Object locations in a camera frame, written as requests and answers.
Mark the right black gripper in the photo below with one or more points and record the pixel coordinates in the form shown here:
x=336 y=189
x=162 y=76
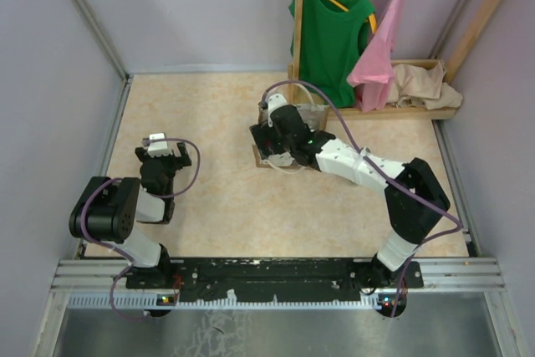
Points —
x=262 y=134

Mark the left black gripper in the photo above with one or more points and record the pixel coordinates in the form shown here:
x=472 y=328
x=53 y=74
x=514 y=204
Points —
x=181 y=160

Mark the canvas tote bag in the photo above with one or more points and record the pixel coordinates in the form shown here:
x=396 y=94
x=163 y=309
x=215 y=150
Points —
x=313 y=114

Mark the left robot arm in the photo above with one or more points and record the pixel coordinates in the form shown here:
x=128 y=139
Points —
x=108 y=209

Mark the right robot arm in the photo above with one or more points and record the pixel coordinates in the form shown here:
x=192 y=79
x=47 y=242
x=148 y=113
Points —
x=413 y=195

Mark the pink t-shirt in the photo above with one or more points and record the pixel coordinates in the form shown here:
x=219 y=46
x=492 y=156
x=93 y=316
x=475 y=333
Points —
x=373 y=74

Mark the green tank top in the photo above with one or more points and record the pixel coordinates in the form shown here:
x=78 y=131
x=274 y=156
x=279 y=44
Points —
x=335 y=33

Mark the beige crumpled cloth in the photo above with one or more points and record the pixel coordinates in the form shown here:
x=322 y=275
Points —
x=415 y=86

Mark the wooden clothes rack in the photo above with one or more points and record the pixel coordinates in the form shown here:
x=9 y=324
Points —
x=463 y=47

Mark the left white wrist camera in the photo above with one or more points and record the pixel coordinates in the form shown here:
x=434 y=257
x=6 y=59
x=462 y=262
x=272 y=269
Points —
x=156 y=145

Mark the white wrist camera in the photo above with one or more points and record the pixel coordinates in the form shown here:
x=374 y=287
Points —
x=156 y=145
x=269 y=105

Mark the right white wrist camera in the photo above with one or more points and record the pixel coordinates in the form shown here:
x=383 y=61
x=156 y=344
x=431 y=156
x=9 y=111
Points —
x=269 y=105

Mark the grey metal corner frame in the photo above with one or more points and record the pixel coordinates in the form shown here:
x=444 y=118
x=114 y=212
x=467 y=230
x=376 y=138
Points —
x=96 y=28

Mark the black mounting base plate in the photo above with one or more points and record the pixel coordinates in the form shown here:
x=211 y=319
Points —
x=267 y=279

